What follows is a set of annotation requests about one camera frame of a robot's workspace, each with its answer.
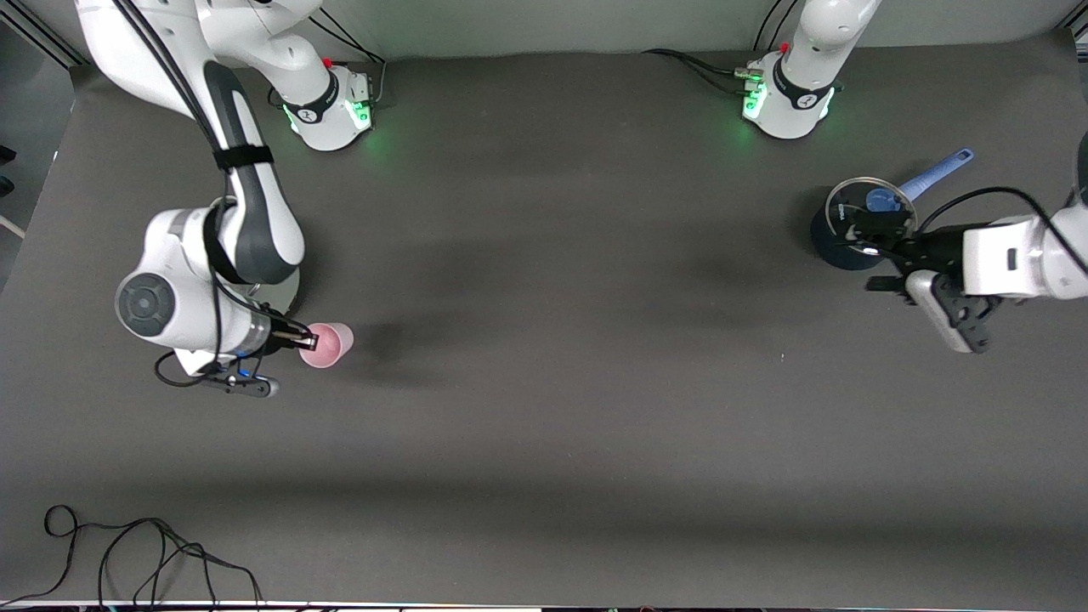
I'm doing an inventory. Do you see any pink plastic cup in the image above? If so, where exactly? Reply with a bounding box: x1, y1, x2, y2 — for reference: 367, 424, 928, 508
299, 322, 355, 370

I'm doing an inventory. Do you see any glass lid with blue knob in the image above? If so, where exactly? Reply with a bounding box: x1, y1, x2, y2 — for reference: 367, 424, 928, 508
825, 177, 919, 256

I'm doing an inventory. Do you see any grey-green stockpot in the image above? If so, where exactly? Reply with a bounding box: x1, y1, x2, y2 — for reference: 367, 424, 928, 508
208, 195, 301, 320

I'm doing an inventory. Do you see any dark blue saucepan, blue handle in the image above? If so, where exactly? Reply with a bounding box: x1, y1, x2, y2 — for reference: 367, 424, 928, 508
810, 149, 975, 271

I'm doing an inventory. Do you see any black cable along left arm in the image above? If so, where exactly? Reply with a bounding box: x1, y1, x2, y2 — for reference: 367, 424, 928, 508
916, 186, 1088, 277

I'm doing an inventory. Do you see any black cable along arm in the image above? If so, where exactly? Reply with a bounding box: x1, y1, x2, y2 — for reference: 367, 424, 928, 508
916, 186, 1088, 277
115, 0, 294, 388

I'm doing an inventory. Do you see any black cable along right arm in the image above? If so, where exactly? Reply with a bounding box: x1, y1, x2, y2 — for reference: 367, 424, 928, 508
115, 0, 294, 388

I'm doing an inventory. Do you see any loose thin black cable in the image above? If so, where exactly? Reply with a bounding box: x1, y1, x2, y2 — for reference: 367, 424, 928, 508
0, 505, 264, 609

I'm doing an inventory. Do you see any black metal rail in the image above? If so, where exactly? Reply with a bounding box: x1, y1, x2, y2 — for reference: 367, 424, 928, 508
0, 0, 88, 67

